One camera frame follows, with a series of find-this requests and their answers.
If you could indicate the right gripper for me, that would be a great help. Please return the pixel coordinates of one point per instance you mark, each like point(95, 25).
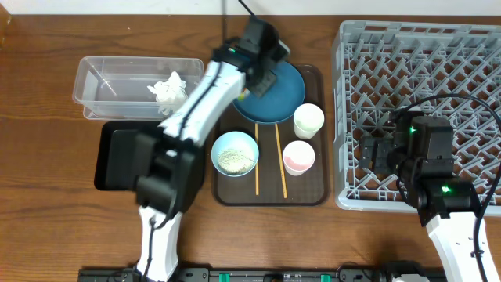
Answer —
point(383, 146)

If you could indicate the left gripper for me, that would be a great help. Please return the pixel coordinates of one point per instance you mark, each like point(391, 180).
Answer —
point(262, 83)

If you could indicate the white cup green inside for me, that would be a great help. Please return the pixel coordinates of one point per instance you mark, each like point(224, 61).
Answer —
point(308, 120)

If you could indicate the white cup pink inside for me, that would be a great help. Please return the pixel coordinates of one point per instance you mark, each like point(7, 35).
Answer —
point(298, 157)

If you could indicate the white tissue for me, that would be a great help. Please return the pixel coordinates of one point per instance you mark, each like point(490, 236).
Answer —
point(170, 94)

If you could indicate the light blue bowl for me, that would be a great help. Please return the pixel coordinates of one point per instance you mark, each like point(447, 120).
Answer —
point(234, 154)

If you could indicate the yellow green snack wrapper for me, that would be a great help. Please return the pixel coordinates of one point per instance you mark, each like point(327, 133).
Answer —
point(245, 93)

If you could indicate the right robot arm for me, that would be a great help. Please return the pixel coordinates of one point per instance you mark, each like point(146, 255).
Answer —
point(420, 155)

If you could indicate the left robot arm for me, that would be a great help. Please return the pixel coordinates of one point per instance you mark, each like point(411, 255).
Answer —
point(161, 211)

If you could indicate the grey plastic dishwasher rack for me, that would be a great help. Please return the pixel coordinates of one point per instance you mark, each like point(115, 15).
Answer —
point(452, 69)

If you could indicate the clear plastic waste bin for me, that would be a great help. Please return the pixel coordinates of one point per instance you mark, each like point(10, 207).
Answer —
point(115, 87)

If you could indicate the dark blue plate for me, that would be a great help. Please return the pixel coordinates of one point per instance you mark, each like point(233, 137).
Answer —
point(280, 101)

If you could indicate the brown serving tray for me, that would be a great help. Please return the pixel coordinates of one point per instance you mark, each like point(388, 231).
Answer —
point(309, 189)

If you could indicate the right wooden chopstick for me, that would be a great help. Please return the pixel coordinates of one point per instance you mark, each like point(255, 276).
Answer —
point(281, 165)

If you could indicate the wooden chopstick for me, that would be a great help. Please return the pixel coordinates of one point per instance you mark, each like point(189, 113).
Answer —
point(257, 187)
point(281, 165)

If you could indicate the left wooden chopstick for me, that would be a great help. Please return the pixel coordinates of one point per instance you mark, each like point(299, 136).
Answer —
point(257, 187)

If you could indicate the black plastic tray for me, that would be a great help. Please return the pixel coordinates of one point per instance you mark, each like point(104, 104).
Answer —
point(137, 155)

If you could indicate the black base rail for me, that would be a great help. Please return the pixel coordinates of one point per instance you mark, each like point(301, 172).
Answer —
point(206, 275)

